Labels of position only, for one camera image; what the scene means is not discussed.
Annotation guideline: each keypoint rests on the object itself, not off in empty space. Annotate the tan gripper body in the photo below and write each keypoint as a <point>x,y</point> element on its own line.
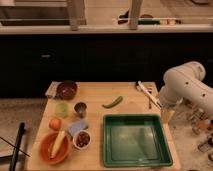
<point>166,114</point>

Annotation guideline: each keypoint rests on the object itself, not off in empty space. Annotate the green pepper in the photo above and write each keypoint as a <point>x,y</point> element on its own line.
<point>114,103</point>

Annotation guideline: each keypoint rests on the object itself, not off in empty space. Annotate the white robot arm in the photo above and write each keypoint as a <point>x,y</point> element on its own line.
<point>185,81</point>

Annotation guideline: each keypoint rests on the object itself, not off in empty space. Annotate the small metal cup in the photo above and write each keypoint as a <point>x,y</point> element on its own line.
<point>80,109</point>

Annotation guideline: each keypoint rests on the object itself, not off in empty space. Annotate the green plastic cup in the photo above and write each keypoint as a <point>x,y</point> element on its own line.
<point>62,110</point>

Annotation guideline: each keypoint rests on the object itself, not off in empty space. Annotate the white utensil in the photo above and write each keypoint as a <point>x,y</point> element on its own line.
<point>148,94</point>

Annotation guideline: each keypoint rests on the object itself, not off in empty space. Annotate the green plastic tray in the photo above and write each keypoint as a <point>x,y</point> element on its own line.
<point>135,141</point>

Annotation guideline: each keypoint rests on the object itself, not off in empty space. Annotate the blue sponge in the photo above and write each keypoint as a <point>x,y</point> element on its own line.
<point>77,126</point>

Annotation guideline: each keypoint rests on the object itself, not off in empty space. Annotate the white bowl with beans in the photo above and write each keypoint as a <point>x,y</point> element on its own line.
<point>81,139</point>

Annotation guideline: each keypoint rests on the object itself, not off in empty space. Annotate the dark red bowl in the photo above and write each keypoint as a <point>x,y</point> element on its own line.
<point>67,90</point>

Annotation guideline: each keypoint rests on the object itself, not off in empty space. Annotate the orange bowl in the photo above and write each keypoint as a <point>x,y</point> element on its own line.
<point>46,146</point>

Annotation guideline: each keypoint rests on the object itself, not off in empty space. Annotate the orange fruit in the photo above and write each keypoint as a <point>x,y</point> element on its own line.
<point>55,124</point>

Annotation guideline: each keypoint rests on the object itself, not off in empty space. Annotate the yellow banana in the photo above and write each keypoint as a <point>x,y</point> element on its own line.
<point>57,143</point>

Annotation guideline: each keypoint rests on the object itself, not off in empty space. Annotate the black stand pole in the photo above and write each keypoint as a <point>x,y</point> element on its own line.
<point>16,149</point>

